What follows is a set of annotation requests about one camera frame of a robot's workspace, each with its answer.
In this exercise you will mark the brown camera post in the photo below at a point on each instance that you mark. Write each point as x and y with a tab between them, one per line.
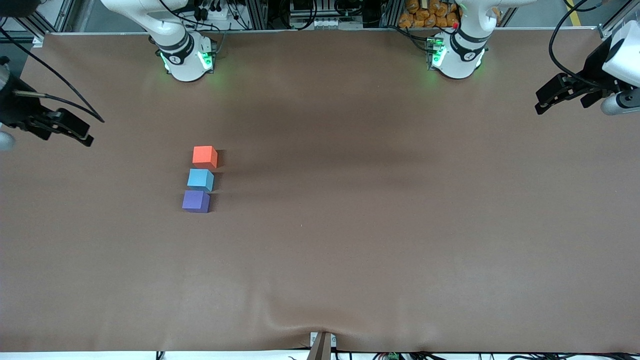
320	349

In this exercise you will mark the metal mat corner clamp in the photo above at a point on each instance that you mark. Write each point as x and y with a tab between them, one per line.
38	41
606	33

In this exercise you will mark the light blue foam block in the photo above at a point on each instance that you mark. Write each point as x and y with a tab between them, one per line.
200	179

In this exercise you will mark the bag of orange snacks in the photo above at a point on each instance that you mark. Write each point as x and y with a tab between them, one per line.
425	14

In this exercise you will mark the purple foam block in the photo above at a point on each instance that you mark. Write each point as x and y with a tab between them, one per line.
196	201

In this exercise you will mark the green terminal connector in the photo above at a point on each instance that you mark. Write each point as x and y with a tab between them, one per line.
392	356

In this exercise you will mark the white terminal block row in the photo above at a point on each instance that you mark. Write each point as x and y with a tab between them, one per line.
336	23

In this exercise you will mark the white power strip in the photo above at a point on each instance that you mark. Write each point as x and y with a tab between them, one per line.
214	11

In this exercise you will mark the orange foam block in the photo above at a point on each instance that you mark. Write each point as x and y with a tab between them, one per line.
205	156

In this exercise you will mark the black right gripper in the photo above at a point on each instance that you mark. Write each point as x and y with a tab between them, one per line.
16	111

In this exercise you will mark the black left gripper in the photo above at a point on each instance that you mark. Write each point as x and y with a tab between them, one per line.
593	67

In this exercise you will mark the brown table mat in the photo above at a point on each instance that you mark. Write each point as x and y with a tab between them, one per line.
320	250

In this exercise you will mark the white post bracket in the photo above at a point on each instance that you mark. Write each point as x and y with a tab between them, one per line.
334	340

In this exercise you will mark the aluminium frame profile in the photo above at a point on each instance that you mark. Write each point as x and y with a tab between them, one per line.
62	15
256	14
622	12

